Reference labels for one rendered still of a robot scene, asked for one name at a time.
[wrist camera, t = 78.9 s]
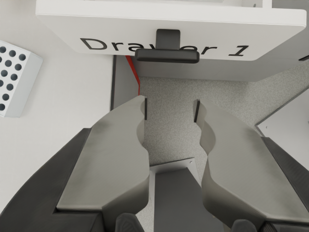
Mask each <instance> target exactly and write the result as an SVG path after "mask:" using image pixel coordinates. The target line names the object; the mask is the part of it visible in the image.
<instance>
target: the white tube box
mask: <svg viewBox="0 0 309 232"><path fill-rule="evenodd" d="M43 60H44V59H43V58H41V57H39V56H38V55H36V54H34V53H32V52H30V51H28V50H25V49H23V48H20V47H17V46H15V45H12V44H10V43H7V42H4V41H2V40H0V116H1V117H9V118H20V116H21V113H22V111H23V109H24V106H25V104H26V102H27V99H28V97H29V94H30V92H31V89H32V87H33V84H34V82H35V79H36V77H37V75H38V72H39V70H40V67H41V65H42V62H43Z"/></svg>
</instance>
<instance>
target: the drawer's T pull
mask: <svg viewBox="0 0 309 232"><path fill-rule="evenodd" d="M180 35H181V32H180V30H178V29H157V31H156V43H155V49H145V48H138V49H136V50H135V59H136V60H137V61H144V62H164V63H185V64H196V63H198V62H199V60H200V53H199V52H198V51H187V50H180Z"/></svg>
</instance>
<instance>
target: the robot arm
mask: <svg viewBox="0 0 309 232"><path fill-rule="evenodd" d="M193 115H194V122H195V123H196V124H197V125H198V126H199V127H200V129H201V137H200V145H201V147H202V148H203V149H204V150H205V152H206V154H207V156H208V158H207V162H206V166H205V170H204V173H203V177H202V181H201V188H202V200H203V205H204V207H205V208H206V210H207V211H208V212H209V213H211V214H212V216H213V218H218V219H219V220H220V221H221V222H222V223H223V228H224V232H309V171H308V170H307V169H306V168H305V167H304V166H303V165H301V164H300V163H299V162H298V161H297V160H295V159H294V158H293V157H292V156H291V155H289V154H288V153H287V152H286V151H285V150H284V149H282V148H281V147H280V146H279V145H278V144H276V143H275V142H274V141H273V140H272V139H271V138H270V137H261V136H260V135H259V134H258V133H257V132H256V131H255V130H254V129H253V128H251V127H250V126H249V125H248V124H246V123H245V122H244V121H242V120H241V119H239V118H238V117H236V116H235V115H233V114H231V113H229V112H228V111H226V110H224V109H223V108H221V107H219V106H218V105H216V104H214V103H212V102H211V101H209V100H207V99H196V100H194V103H193ZM144 120H147V97H145V96H142V95H139V96H137V97H135V98H133V99H131V100H129V101H128V102H126V103H124V104H122V105H120V106H119V107H117V108H115V109H113V110H112V111H110V112H109V113H107V114H106V115H104V116H103V117H102V118H101V119H99V120H98V121H97V122H96V123H95V124H94V125H93V126H92V127H91V128H83V129H82V130H81V131H79V132H78V133H77V134H76V135H75V136H74V137H73V138H72V139H71V140H70V141H69V142H68V143H67V144H66V145H64V146H63V147H62V148H61V149H60V150H59V151H58V152H57V153H56V154H55V155H53V156H52V157H51V158H50V159H49V160H48V161H47V162H46V163H45V164H44V165H42V166H41V167H40V168H39V169H38V170H37V171H36V172H35V173H34V174H33V175H32V176H31V177H30V178H29V179H28V180H27V181H26V182H25V183H24V184H23V185H22V187H21V188H20V189H19V190H18V191H17V192H16V194H15V195H14V196H13V197H12V199H11V200H10V201H9V203H8V204H7V205H6V206H5V208H4V209H3V211H2V212H1V214H0V232H145V231H144V229H143V227H142V226H141V224H140V222H139V220H138V218H137V217H136V216H135V214H137V213H138V212H140V211H141V210H142V209H144V208H145V207H146V206H147V204H148V202H149V154H148V151H147V150H146V149H145V148H144V147H143V146H142V143H143V142H144Z"/></svg>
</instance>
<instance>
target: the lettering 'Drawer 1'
mask: <svg viewBox="0 0 309 232"><path fill-rule="evenodd" d="M80 39H81V40H82V41H83V42H84V44H85V45H86V46H87V47H88V48H89V49H90V50H104V49H107V45H106V44H105V43H104V42H102V41H100V40H96V39H85V38H80ZM85 40H88V41H97V42H100V43H101V44H102V45H103V48H91V46H90V45H89V44H88V43H87V42H86V41H85ZM118 44H122V45H123V43H116V44H115V43H113V42H112V45H113V47H114V48H115V50H116V51H118V48H117V46H116V45H118ZM128 45H138V46H132V47H129V48H128V49H129V50H130V51H133V52H135V50H132V48H144V47H143V45H141V44H137V43H129V44H128ZM149 45H150V46H151V48H152V49H155V47H154V46H153V44H149ZM187 47H192V48H194V49H184V48H187ZM237 47H242V49H240V50H239V51H238V52H237V53H236V54H229V56H243V55H239V54H240V53H241V52H242V51H244V50H245V49H246V48H247V47H249V46H237ZM212 48H215V49H217V47H210V48H209V47H205V49H204V50H203V52H202V53H201V54H203V55H204V54H205V52H206V51H207V50H208V49H212ZM180 50H187V51H197V47H195V46H183V47H181V48H180Z"/></svg>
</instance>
